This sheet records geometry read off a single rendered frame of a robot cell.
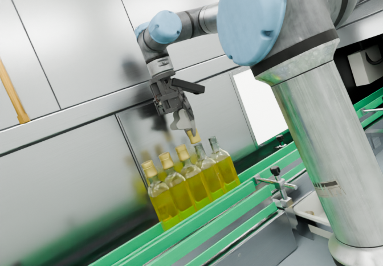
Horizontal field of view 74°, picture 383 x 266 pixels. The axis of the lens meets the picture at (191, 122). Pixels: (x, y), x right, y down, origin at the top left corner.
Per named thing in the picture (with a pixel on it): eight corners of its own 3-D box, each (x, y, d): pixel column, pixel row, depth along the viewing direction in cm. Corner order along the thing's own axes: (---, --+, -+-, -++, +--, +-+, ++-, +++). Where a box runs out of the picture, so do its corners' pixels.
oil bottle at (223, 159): (239, 201, 91) (218, 146, 89) (249, 205, 86) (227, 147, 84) (227, 209, 89) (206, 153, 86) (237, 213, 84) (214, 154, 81)
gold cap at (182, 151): (187, 155, 82) (182, 143, 82) (191, 156, 79) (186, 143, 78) (178, 160, 81) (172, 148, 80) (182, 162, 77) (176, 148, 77)
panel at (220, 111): (315, 113, 127) (293, 48, 123) (320, 113, 124) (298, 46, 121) (154, 205, 90) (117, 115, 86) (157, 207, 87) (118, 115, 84)
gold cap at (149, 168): (150, 178, 73) (144, 164, 72) (144, 178, 75) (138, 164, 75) (159, 172, 75) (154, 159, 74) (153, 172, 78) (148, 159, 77)
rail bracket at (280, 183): (266, 195, 87) (254, 162, 86) (307, 207, 72) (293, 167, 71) (260, 199, 86) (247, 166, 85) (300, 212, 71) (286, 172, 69)
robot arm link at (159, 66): (164, 61, 83) (174, 53, 75) (170, 74, 83) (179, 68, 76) (143, 67, 80) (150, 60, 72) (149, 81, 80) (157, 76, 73)
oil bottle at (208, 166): (227, 209, 88) (205, 154, 86) (236, 214, 83) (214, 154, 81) (214, 218, 86) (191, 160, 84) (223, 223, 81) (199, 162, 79)
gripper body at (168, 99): (159, 117, 81) (145, 81, 80) (182, 108, 85) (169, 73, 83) (167, 115, 74) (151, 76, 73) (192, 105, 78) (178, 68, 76)
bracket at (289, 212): (277, 214, 86) (270, 196, 86) (299, 222, 78) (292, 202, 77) (269, 220, 85) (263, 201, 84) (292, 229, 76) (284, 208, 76)
